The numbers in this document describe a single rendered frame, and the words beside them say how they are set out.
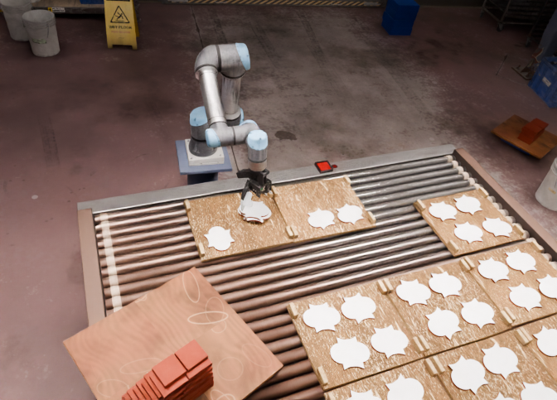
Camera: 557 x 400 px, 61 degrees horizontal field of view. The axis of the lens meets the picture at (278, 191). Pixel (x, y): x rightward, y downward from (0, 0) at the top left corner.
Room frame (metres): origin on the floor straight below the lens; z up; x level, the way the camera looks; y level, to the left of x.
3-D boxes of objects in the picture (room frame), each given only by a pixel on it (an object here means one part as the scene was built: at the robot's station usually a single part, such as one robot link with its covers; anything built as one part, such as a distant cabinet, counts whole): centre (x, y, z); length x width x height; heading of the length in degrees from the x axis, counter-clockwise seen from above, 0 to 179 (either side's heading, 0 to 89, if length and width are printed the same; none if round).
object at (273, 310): (1.21, -0.39, 0.90); 1.95 x 0.05 x 0.05; 117
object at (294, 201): (1.62, -0.21, 0.93); 0.41 x 0.35 x 0.02; 116
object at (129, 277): (1.47, -0.25, 0.90); 1.95 x 0.05 x 0.05; 117
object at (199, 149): (1.95, 0.43, 0.96); 0.15 x 0.15 x 0.10
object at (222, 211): (1.44, 0.16, 0.93); 0.41 x 0.35 x 0.02; 117
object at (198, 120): (1.95, 0.43, 1.08); 0.13 x 0.12 x 0.14; 112
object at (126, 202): (1.85, -0.06, 0.89); 2.08 x 0.08 x 0.06; 117
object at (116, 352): (0.73, 0.25, 1.03); 0.50 x 0.50 x 0.02; 48
